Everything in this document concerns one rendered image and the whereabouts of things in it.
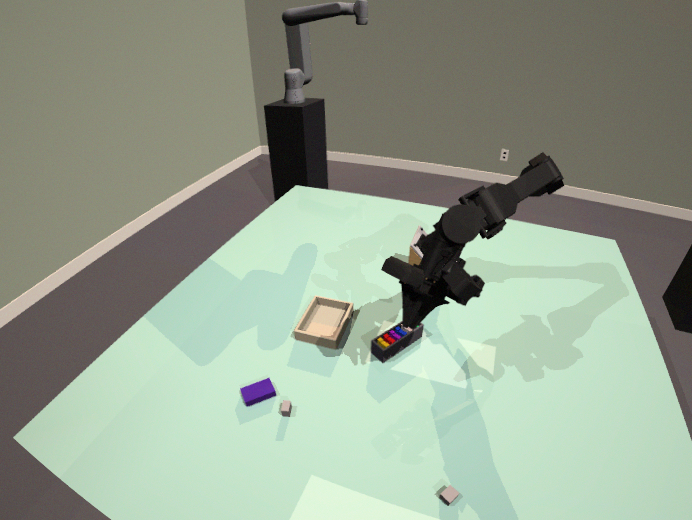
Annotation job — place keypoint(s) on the purple rectangular block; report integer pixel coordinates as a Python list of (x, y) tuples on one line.
[(257, 392)]

